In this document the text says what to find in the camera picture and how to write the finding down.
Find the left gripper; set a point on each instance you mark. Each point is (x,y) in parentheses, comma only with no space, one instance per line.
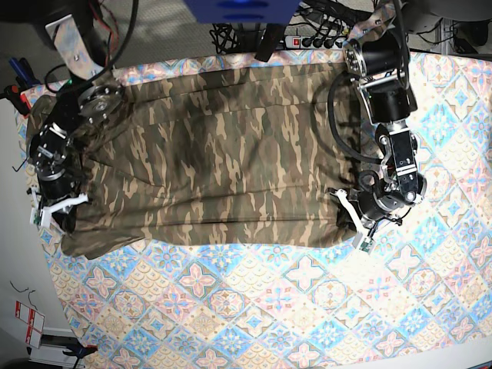
(376,204)

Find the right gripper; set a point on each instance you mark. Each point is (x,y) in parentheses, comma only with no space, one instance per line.
(56,190)

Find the camouflage T-shirt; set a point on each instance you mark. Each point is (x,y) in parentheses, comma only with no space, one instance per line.
(242,156)

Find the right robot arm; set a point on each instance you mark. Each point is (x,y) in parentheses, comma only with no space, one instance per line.
(85,35)

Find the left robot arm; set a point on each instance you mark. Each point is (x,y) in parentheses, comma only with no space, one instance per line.
(377,59)

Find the black allen key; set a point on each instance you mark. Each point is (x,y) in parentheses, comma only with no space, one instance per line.
(16,169)

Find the patterned tile tablecloth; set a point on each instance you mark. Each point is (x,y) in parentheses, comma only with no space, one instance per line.
(426,285)

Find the red black table clamp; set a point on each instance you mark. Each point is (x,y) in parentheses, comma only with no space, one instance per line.
(16,96)

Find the blue table clamp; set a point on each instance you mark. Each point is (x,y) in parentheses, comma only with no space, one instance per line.
(25,75)

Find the red white label tag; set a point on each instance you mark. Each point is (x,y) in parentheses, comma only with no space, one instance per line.
(32,324)

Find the black blue bottom clamp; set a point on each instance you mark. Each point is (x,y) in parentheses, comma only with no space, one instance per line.
(78,351)

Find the white power strip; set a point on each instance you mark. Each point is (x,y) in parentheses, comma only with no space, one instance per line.
(297,42)

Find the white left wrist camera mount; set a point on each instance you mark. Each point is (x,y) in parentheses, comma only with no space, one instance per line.
(363,239)

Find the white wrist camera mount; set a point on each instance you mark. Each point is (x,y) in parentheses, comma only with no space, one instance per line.
(363,239)
(41,215)

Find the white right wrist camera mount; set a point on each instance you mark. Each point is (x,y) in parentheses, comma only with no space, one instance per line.
(41,215)

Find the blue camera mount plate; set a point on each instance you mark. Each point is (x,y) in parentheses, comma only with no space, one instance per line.
(243,11)

